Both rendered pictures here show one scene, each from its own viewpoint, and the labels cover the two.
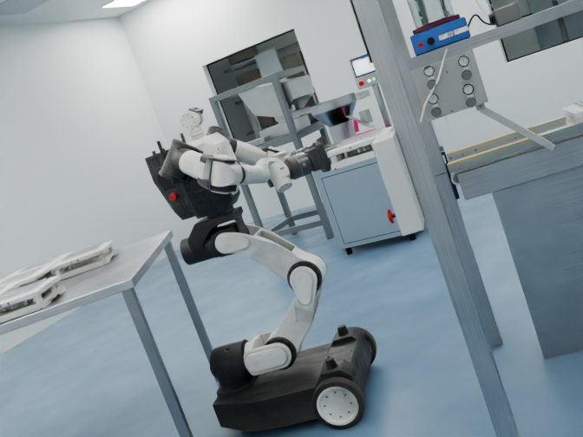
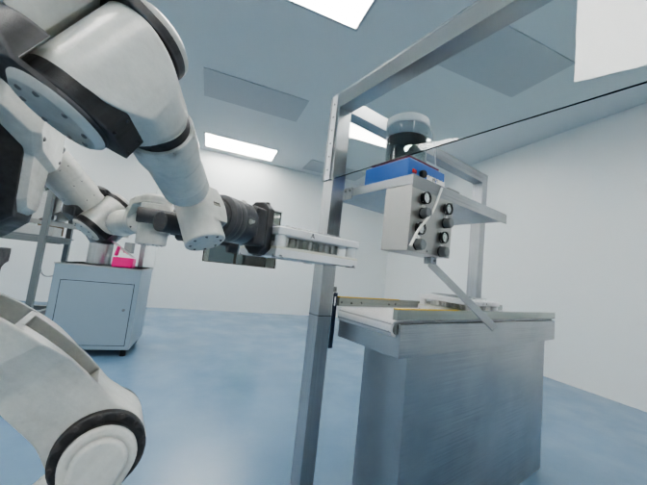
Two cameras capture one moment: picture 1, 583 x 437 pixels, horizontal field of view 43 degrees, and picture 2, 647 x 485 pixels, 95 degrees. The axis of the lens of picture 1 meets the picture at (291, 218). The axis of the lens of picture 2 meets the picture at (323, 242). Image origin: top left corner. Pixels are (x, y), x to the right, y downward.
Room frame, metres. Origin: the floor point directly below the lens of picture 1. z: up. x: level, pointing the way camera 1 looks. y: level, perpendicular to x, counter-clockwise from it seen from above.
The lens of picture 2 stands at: (2.26, 0.24, 0.92)
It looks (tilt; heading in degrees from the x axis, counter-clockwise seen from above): 6 degrees up; 310
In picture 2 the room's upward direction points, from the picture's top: 6 degrees clockwise
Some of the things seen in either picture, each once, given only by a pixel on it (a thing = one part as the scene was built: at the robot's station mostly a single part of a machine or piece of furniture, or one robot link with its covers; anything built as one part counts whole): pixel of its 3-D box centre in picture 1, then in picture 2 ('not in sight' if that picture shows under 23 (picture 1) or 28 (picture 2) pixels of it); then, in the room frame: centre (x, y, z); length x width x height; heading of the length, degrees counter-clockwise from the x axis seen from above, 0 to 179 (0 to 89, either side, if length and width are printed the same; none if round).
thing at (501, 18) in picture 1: (504, 16); not in sight; (2.64, -0.95, 1.27); 0.10 x 0.07 x 0.06; 75
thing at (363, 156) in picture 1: (365, 153); (296, 256); (2.85, -0.36, 0.95); 0.24 x 0.24 x 0.02; 74
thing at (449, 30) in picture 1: (439, 35); (404, 179); (2.72, -0.73, 1.28); 0.21 x 0.20 x 0.09; 165
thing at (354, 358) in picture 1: (285, 368); not in sight; (3.01, 0.24, 0.19); 0.64 x 0.52 x 0.33; 75
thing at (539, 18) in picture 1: (492, 35); (422, 208); (2.72, -0.92, 1.22); 0.62 x 0.38 x 0.04; 75
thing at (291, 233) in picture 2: (362, 140); (297, 239); (2.85, -0.36, 1.00); 0.25 x 0.24 x 0.02; 164
